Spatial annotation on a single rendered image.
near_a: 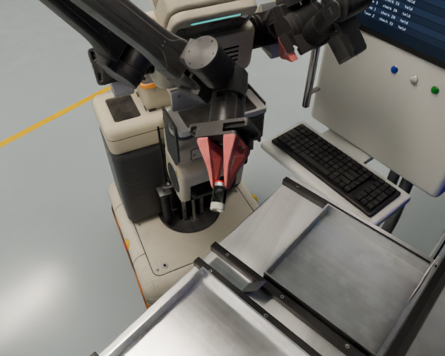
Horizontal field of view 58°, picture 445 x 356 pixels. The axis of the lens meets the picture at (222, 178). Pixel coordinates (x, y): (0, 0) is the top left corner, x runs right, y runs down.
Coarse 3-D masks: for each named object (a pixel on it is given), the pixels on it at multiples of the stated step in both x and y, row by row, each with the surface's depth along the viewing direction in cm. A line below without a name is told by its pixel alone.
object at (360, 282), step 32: (320, 224) 100; (352, 224) 98; (288, 256) 94; (320, 256) 94; (352, 256) 94; (384, 256) 94; (416, 256) 90; (288, 288) 84; (320, 288) 88; (352, 288) 88; (384, 288) 88; (320, 320) 82; (352, 320) 83; (384, 320) 83
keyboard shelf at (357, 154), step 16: (288, 128) 138; (272, 144) 132; (336, 144) 132; (352, 144) 133; (288, 160) 127; (368, 160) 129; (304, 176) 122; (320, 192) 119; (336, 192) 118; (400, 192) 118; (352, 208) 114; (384, 208) 114
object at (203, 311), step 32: (192, 288) 88; (224, 288) 85; (160, 320) 83; (192, 320) 83; (224, 320) 83; (256, 320) 83; (128, 352) 79; (160, 352) 79; (192, 352) 79; (224, 352) 79; (256, 352) 79; (288, 352) 79
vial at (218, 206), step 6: (216, 186) 61; (222, 186) 61; (216, 192) 61; (222, 192) 61; (216, 198) 60; (222, 198) 60; (210, 204) 61; (216, 204) 60; (222, 204) 60; (216, 210) 61; (222, 210) 60
